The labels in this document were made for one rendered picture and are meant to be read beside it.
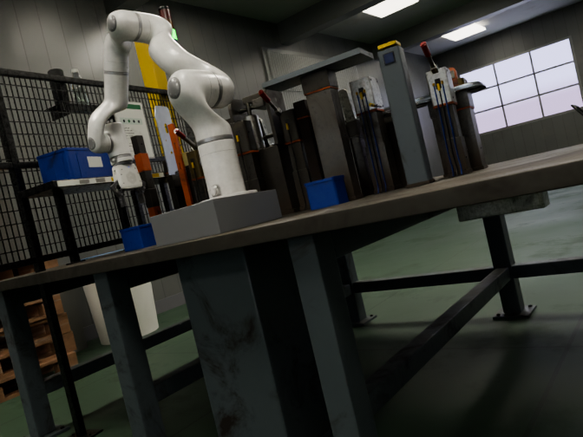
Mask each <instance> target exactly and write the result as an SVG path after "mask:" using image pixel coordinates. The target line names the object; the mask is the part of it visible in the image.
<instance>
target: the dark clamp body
mask: <svg viewBox="0 0 583 437"><path fill-rule="evenodd" d="M281 113H282V114H281V115H280V116H279V120H280V124H281V127H282V132H283V135H284V139H285V145H287V146H288V150H289V154H290V157H291V164H292V168H293V172H292V174H293V178H294V181H295V186H296V189H297V193H298V200H299V204H300V208H299V210H300V211H306V210H309V209H311V207H310V203H309V200H308V196H307V191H306V188H305V186H304V184H305V183H309V182H312V179H311V173H310V168H309V165H308V161H307V157H306V153H305V147H304V142H303V139H302V135H301V131H300V127H299V124H298V120H297V119H296V115H295V112H294V108H292V109H289V110H286V111H284V112H281Z"/></svg>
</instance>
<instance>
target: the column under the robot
mask: <svg viewBox="0 0 583 437"><path fill-rule="evenodd" d="M175 261H176V264H177V268H178V272H179V275H180V282H181V286H182V289H183V293H184V297H185V300H186V304H187V311H188V315H189V318H190V322H191V325H192V329H193V336H194V340H195V343H196V347H197V350H198V354H199V358H200V364H201V368H202V372H203V376H204V379H205V383H206V389H207V393H208V397H209V401H210V404H211V408H212V411H213V418H214V421H215V426H216V429H217V433H218V436H219V437H328V436H329V435H330V434H331V433H332V430H331V423H330V419H329V415H328V412H327V407H326V404H325V400H324V394H323V389H322V386H321V382H320V379H319V374H318V368H317V364H316V360H315V356H314V353H313V349H312V345H311V339H310V335H309V331H308V327H307V323H306V320H305V313H304V309H303V305H302V302H301V297H300V294H299V290H298V283H297V279H296V276H295V272H294V268H293V264H292V258H291V254H290V250H289V246H288V243H287V239H282V240H278V241H272V242H268V243H263V244H258V245H249V246H245V247H240V248H235V249H230V250H225V251H216V252H211V253H207V254H202V255H197V256H192V257H187V258H178V259H175Z"/></svg>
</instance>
